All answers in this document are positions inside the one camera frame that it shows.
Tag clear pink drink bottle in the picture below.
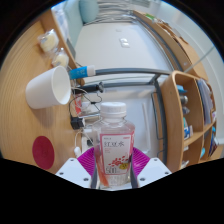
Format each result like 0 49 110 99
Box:
92 101 136 189

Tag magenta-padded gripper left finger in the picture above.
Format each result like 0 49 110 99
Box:
55 147 98 189

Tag teal pillow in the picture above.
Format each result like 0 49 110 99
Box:
78 0 100 24

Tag wooden shelf unit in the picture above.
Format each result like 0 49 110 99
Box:
159 70 221 173

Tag wrapped round snack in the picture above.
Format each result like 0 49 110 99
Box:
51 47 70 69
37 29 60 54

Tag black cylindrical device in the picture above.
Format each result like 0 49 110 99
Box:
71 82 105 95

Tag small white oval case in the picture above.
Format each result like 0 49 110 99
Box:
73 146 82 158

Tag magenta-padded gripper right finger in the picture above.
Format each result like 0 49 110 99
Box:
130 146 173 189

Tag white paper cup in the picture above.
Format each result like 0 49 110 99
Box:
25 65 72 110

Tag black charger block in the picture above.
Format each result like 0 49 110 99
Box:
70 116 86 130

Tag flat round red coaster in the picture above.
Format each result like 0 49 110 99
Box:
31 135 55 170

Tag white wall switch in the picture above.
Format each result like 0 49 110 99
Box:
119 37 131 49

